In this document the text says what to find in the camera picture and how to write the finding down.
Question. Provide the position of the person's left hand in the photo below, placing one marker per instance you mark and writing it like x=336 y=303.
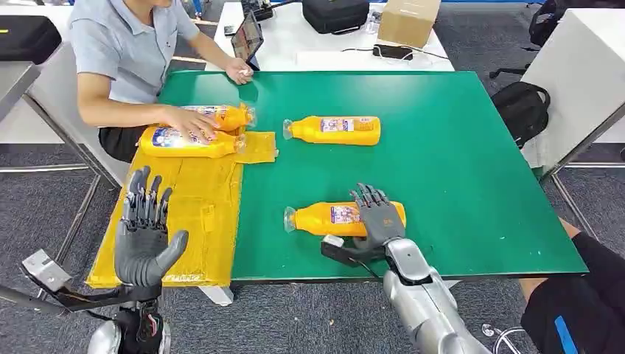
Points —
x=239 y=71

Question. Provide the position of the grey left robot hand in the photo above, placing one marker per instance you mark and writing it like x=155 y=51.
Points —
x=141 y=249

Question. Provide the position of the person's right hand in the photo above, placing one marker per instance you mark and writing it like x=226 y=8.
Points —
x=190 y=124

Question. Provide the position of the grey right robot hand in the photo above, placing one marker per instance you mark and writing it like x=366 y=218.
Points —
x=383 y=220

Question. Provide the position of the orange drink bottle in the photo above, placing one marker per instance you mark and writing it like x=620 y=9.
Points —
x=210 y=149
x=307 y=132
x=312 y=220
x=235 y=118

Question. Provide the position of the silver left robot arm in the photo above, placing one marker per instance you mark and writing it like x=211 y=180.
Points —
x=105 y=339

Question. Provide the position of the black tablet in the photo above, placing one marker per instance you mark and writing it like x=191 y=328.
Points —
x=248 y=39

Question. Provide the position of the white desk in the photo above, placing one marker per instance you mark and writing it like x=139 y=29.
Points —
x=293 y=44

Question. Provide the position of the black device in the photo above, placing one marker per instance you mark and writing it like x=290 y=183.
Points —
x=259 y=9

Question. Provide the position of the yellow sheet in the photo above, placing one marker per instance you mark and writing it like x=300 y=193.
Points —
x=195 y=210

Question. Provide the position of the white table foot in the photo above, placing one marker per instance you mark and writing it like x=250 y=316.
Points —
x=217 y=295

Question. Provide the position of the green mat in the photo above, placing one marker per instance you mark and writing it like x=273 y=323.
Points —
x=439 y=146

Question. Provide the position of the seated person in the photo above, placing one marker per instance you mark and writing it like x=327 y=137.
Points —
x=122 y=53

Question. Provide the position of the black carrying case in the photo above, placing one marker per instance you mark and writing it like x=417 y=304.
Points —
x=334 y=14

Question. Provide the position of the clear water bottle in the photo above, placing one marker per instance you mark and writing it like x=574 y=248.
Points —
x=373 y=22

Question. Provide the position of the black phone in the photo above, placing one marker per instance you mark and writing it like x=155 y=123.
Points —
x=393 y=52

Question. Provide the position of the chrome chair base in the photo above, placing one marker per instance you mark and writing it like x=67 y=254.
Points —
x=508 y=338

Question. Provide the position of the black backpack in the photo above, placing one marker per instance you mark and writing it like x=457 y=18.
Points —
x=520 y=112

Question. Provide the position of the cardboard box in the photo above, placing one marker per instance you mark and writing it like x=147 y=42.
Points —
x=407 y=22

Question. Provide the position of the black padded bag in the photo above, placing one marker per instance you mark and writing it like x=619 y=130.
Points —
x=27 y=36

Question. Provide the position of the black chair base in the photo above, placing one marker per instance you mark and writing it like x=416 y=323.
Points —
x=508 y=72

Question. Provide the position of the person in black clothing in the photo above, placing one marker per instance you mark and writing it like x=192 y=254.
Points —
x=552 y=317

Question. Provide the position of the black hanging bag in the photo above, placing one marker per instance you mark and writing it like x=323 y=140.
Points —
x=547 y=24

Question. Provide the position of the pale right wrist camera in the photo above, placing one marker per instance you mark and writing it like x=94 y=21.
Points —
x=337 y=246

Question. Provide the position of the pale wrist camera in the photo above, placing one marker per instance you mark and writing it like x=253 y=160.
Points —
x=46 y=271
x=337 y=246

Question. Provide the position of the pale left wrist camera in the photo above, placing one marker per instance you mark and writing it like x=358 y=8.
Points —
x=46 y=271

